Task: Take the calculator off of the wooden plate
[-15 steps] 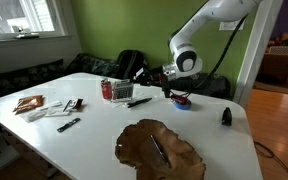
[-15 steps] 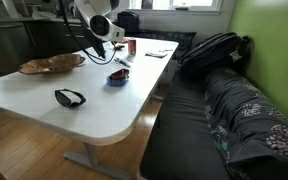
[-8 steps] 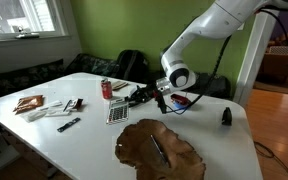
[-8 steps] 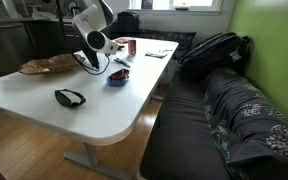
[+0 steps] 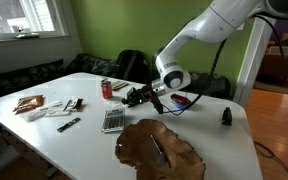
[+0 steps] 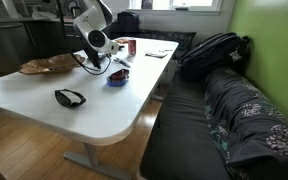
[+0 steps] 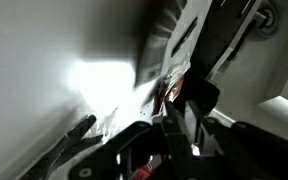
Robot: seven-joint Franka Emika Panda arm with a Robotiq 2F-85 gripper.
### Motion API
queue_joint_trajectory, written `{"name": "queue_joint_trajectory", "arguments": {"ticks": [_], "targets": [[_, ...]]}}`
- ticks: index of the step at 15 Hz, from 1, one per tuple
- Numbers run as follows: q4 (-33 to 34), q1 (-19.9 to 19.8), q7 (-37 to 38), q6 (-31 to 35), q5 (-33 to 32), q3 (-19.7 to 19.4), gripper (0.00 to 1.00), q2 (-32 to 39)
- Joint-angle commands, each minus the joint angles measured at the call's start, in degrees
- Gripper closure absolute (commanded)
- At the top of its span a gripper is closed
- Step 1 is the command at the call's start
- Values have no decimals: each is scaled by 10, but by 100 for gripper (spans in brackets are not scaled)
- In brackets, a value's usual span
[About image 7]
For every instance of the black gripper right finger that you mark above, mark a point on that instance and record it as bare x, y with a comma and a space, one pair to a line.
250, 153

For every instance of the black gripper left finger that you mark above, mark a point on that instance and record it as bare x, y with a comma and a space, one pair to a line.
150, 150

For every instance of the silver Casio calculator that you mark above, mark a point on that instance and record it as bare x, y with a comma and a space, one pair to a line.
157, 43

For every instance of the red soda can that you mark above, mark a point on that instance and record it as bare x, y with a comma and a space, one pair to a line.
147, 172

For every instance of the clear plastic wrap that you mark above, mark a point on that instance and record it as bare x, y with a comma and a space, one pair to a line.
105, 125

